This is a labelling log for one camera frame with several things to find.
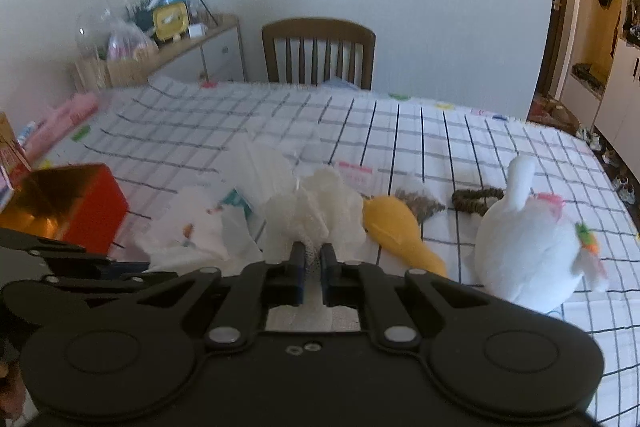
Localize red metal tin box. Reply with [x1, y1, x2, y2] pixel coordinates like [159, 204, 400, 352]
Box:
[1, 164, 129, 256]

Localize white plush bunny toy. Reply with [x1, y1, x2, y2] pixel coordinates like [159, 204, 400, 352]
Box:
[474, 156, 608, 313]

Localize white wall cupboard unit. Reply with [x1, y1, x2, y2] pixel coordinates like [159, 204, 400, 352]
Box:
[561, 0, 639, 170]

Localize pink label white sachet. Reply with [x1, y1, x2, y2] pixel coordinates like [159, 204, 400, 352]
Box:
[334, 160, 376, 194]

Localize pink items plastic bag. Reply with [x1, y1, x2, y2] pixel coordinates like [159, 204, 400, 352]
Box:
[106, 20, 158, 62]

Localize glass bowl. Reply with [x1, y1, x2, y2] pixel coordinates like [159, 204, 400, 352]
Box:
[75, 5, 116, 60]

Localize brown wooden chair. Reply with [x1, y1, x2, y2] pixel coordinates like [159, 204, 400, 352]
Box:
[262, 17, 376, 91]

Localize wooden white side cabinet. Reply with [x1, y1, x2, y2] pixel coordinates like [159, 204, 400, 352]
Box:
[140, 14, 245, 86]

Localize pink folded towel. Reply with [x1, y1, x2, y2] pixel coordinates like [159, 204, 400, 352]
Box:
[23, 92, 99, 162]

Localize yellow alarm clock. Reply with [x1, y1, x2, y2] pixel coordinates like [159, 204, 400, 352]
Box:
[152, 1, 190, 42]

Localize orange drink bottle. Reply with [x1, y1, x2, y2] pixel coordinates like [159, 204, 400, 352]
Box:
[0, 112, 32, 186]

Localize wooden desk organizer box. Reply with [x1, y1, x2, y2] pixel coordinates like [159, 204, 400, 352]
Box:
[73, 57, 149, 92]

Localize white gauze cloth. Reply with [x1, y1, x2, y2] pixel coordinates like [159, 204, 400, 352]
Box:
[262, 167, 366, 333]

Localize brown hair scrunchie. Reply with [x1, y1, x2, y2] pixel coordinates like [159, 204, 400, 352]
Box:
[451, 187, 504, 216]

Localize clear plastic bag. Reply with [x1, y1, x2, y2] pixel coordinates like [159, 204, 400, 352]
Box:
[130, 139, 296, 275]

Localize dried herb sachet bag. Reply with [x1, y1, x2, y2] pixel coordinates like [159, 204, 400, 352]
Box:
[394, 174, 446, 225]

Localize white tissue pack teal print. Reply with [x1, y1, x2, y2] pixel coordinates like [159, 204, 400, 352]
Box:
[218, 188, 254, 220]

